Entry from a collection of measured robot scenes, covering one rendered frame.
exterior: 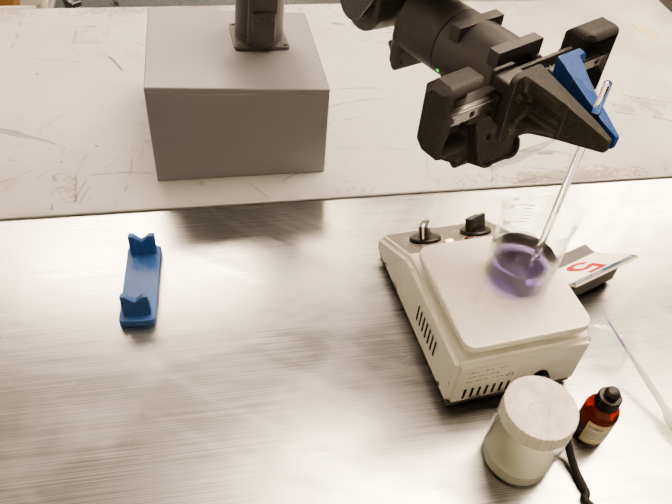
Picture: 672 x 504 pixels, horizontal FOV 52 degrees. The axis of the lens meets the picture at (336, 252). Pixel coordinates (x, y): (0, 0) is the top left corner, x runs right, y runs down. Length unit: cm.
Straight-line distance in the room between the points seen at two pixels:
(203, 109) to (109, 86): 26
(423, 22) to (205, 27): 38
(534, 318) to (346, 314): 19
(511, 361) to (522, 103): 22
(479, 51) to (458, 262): 19
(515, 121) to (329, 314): 28
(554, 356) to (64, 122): 65
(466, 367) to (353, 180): 33
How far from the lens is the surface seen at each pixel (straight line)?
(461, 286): 61
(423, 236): 69
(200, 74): 78
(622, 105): 109
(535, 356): 62
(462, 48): 55
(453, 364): 59
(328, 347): 66
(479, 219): 72
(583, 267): 77
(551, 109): 52
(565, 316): 62
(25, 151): 91
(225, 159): 81
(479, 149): 57
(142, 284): 71
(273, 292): 70
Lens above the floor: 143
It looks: 46 degrees down
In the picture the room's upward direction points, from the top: 6 degrees clockwise
